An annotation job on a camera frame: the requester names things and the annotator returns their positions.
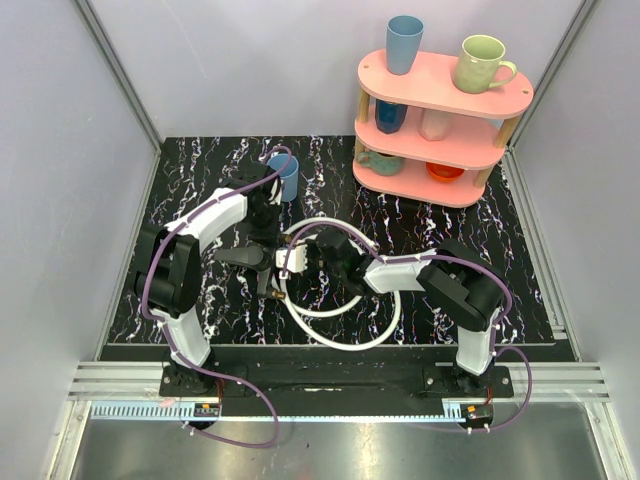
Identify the white flexible hose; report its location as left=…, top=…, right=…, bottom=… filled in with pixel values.
left=277, top=218, right=402, bottom=351

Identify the black spray gun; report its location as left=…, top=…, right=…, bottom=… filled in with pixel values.
left=214, top=233, right=292, bottom=300

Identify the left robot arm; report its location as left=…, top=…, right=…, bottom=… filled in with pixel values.
left=130, top=164, right=286, bottom=396

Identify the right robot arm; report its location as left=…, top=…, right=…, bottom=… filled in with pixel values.
left=305, top=227, right=512, bottom=397

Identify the blue cup on mat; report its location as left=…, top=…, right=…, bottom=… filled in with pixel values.
left=267, top=153, right=299, bottom=202

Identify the black marble mat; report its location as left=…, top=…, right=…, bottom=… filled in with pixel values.
left=108, top=135, right=569, bottom=347

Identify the teal ceramic mug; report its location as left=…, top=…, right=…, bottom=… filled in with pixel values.
left=356, top=151, right=404, bottom=176

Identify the orange bowl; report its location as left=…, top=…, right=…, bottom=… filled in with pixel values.
left=426, top=163, right=465, bottom=183

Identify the pink three-tier shelf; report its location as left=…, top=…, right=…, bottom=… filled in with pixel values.
left=353, top=50, right=534, bottom=208

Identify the dark blue cup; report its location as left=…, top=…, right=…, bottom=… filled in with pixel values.
left=375, top=99, right=408, bottom=134

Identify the pink faceted cup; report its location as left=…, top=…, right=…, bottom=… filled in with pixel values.
left=419, top=109, right=453, bottom=141

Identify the blue cup on shelf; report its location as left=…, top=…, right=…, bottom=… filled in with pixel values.
left=386, top=15, right=424, bottom=75

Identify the green mug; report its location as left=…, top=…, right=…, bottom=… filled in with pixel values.
left=452, top=34, right=519, bottom=94

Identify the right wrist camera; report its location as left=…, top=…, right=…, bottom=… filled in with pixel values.
left=275, top=243, right=307, bottom=279

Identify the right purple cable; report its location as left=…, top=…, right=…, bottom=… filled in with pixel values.
left=282, top=219, right=534, bottom=434

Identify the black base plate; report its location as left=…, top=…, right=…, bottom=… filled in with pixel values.
left=99, top=343, right=576, bottom=401

